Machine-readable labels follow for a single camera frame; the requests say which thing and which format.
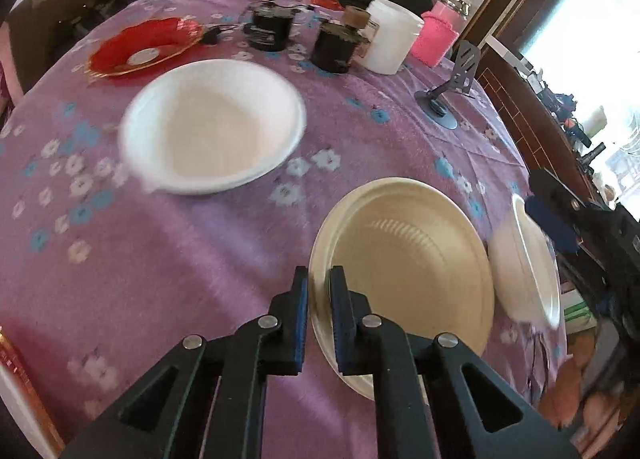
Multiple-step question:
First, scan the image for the cream plastic bowl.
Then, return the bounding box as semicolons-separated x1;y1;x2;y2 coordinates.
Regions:
307;176;497;403

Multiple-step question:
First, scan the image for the large red flower plate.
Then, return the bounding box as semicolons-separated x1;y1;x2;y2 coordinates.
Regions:
1;335;65;458

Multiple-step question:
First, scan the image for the small white foam bowl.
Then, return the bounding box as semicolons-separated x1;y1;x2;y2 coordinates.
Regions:
118;60;307;195

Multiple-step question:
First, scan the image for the person's right hand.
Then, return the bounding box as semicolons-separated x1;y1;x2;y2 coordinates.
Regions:
538;333;620;435

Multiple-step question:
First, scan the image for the wooden cabinet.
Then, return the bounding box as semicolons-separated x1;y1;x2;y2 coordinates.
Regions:
462;0;600;201

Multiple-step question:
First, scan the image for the black phone stand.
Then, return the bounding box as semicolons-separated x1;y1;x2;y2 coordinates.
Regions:
414;40;480;130

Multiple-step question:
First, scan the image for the pink sleeved bottle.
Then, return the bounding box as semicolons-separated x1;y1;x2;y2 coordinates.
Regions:
410;0;472;67

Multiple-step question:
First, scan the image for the purple floral tablecloth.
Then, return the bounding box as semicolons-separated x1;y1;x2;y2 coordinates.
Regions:
1;0;527;444

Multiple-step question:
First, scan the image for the white plastic jar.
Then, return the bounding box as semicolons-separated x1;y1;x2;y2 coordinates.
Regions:
354;0;424;76

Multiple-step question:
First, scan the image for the small red plate far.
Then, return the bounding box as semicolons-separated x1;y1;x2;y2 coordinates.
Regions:
85;17;205;78

